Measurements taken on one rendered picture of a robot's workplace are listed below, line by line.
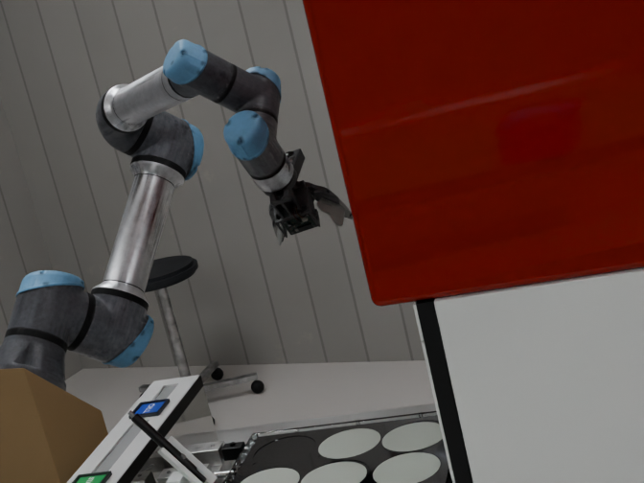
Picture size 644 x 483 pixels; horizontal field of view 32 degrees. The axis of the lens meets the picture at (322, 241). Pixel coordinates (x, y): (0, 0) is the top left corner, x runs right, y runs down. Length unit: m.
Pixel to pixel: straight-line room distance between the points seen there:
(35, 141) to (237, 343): 1.30
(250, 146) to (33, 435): 0.64
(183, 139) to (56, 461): 0.70
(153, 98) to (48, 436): 0.63
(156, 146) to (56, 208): 3.00
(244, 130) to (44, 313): 0.52
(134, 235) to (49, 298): 0.23
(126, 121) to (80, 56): 2.75
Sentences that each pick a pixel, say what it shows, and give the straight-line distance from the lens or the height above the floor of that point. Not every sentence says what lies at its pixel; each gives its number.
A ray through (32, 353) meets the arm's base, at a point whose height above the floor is 1.07.
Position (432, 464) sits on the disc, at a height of 0.90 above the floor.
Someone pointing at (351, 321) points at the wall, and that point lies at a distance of 4.60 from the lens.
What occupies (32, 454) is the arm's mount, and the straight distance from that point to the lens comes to 2.10.
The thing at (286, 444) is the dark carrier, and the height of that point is 0.90.
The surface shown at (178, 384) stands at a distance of 2.05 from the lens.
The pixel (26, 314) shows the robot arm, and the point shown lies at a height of 1.13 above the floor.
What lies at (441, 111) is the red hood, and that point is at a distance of 1.26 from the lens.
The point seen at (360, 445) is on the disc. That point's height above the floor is 0.90.
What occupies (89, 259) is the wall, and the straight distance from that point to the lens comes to 5.26.
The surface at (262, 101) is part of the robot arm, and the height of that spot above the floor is 1.41.
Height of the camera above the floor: 1.64
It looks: 14 degrees down
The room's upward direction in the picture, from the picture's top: 13 degrees counter-clockwise
